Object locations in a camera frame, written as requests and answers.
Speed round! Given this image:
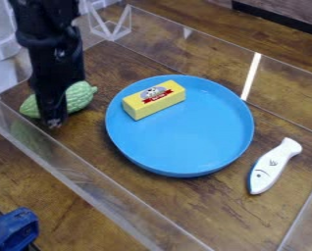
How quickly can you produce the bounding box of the white patterned curtain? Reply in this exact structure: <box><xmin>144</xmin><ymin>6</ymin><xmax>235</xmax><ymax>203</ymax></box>
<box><xmin>0</xmin><ymin>0</ymin><xmax>119</xmax><ymax>61</ymax></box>

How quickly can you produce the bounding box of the clear acrylic enclosure wall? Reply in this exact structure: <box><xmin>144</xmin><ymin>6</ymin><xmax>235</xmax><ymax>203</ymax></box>
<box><xmin>0</xmin><ymin>0</ymin><xmax>312</xmax><ymax>251</ymax></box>

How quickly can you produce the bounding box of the blue clamp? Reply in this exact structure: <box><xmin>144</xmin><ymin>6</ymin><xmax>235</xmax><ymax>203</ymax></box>
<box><xmin>0</xmin><ymin>207</ymin><xmax>39</xmax><ymax>251</ymax></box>

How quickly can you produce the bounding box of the yellow butter block toy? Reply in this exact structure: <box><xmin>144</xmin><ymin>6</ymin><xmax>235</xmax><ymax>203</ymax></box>
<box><xmin>122</xmin><ymin>80</ymin><xmax>186</xmax><ymax>121</ymax></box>

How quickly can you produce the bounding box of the white wooden fish toy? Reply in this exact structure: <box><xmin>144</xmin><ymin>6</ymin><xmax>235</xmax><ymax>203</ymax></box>
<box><xmin>248</xmin><ymin>137</ymin><xmax>302</xmax><ymax>195</ymax></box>

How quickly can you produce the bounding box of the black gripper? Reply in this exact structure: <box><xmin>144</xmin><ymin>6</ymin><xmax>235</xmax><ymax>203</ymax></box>
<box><xmin>8</xmin><ymin>0</ymin><xmax>86</xmax><ymax>128</ymax></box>

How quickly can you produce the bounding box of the blue round tray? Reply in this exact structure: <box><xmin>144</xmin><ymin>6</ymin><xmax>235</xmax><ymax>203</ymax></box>
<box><xmin>104</xmin><ymin>75</ymin><xmax>254</xmax><ymax>177</ymax></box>

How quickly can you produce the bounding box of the green bitter gourd toy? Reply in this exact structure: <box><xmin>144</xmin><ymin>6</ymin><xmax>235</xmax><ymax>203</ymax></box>
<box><xmin>19</xmin><ymin>81</ymin><xmax>98</xmax><ymax>119</ymax></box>

